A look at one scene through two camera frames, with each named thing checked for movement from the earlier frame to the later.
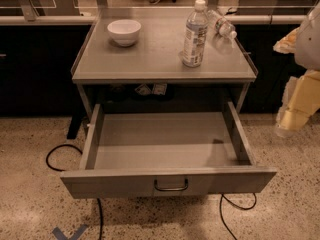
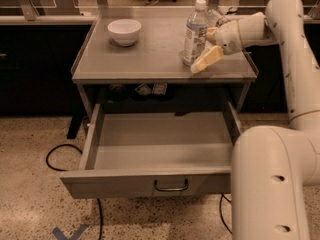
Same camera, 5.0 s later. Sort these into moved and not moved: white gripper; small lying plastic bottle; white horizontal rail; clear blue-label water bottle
Moved: white gripper
Not moved: clear blue-label water bottle; small lying plastic bottle; white horizontal rail
